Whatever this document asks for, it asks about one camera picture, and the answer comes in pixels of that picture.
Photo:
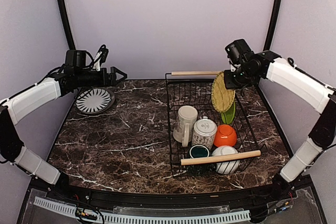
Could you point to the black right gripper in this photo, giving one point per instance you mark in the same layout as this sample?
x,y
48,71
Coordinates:
x,y
229,83

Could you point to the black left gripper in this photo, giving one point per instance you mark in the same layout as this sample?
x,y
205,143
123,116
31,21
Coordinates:
x,y
112,80

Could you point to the grey reindeer snowflake plate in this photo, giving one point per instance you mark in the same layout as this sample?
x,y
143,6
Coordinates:
x,y
107,106

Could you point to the yellow woven plate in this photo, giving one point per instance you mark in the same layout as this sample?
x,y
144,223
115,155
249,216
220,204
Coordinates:
x,y
222,99

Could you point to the white plate with black stripes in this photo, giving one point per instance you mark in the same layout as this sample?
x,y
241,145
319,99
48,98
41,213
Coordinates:
x,y
93,100

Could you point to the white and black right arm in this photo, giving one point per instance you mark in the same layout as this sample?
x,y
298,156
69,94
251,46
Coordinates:
x,y
307,92

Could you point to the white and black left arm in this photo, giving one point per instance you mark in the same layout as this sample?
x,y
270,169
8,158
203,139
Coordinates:
x,y
56,84

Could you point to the green leaf-shaped dish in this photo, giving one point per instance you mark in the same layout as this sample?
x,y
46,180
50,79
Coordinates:
x,y
228,116

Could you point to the orange bowl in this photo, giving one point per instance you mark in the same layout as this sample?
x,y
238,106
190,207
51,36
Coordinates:
x,y
225,136

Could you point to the white cup with black characters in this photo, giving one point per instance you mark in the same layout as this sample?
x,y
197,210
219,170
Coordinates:
x,y
204,131

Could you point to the white mug with grey pattern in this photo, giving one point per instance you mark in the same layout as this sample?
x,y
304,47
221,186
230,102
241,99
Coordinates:
x,y
186,117

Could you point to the dark green cup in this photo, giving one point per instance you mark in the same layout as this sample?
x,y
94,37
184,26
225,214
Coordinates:
x,y
198,151

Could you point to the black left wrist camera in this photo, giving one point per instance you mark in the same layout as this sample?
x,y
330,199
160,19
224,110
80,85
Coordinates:
x,y
100,57

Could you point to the black wire dish rack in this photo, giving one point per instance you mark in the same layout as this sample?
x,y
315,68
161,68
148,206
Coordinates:
x,y
197,93

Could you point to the white slotted cable duct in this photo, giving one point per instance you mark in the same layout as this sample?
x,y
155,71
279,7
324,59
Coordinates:
x,y
144,215

